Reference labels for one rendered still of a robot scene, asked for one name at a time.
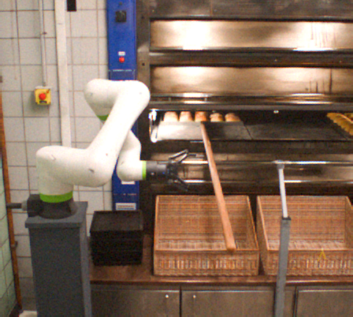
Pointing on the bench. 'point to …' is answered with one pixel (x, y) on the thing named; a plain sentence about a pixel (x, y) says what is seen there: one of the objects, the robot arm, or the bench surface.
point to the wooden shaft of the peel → (219, 196)
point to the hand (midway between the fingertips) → (201, 170)
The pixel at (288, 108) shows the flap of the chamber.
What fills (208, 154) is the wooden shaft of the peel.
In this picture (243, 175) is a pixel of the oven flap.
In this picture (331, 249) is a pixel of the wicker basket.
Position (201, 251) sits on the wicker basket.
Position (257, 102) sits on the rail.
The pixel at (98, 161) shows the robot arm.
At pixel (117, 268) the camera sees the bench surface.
